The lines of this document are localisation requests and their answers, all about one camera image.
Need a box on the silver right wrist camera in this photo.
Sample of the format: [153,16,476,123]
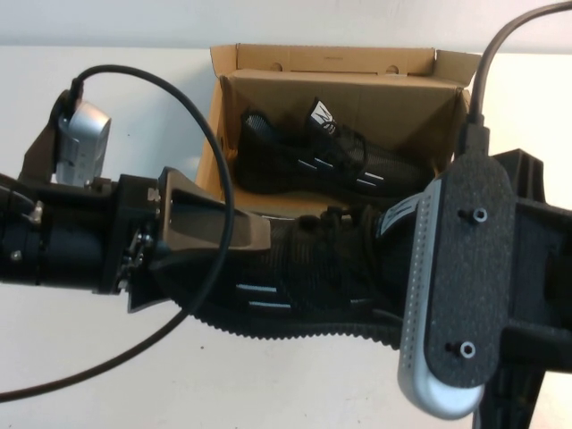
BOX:
[396,181,486,420]

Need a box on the black camera cable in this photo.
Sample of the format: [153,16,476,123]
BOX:
[462,0,572,156]
[0,64,235,402]

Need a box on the brown cardboard shoe box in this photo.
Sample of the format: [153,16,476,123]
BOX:
[195,42,484,221]

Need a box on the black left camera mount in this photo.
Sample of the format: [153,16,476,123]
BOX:
[20,87,84,184]

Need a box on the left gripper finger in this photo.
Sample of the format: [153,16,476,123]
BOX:
[156,167,272,252]
[127,262,181,314]

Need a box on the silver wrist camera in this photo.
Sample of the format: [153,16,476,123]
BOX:
[396,181,486,420]
[53,100,113,189]

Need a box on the black right camera cable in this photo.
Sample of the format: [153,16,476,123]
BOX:
[462,0,572,156]

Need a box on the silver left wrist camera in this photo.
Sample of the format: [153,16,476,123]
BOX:
[53,100,113,189]

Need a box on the black knit sneaker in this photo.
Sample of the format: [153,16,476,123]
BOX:
[149,200,433,354]
[233,96,435,198]

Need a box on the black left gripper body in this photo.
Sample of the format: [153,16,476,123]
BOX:
[96,173,165,296]

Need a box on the black left camera cable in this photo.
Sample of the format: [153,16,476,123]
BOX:
[0,64,235,402]

